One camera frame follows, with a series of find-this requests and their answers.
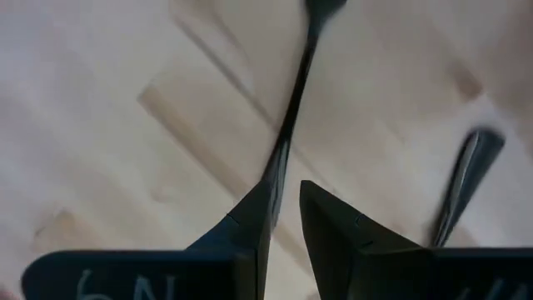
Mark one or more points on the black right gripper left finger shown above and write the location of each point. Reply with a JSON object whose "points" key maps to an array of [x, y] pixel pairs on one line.
{"points": [[233, 250]]}

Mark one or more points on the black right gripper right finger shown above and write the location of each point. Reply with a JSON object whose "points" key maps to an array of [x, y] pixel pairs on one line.
{"points": [[341, 250]]}

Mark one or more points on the black metal fork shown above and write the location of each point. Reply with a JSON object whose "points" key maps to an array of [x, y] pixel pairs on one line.
{"points": [[297, 91], [470, 175]]}

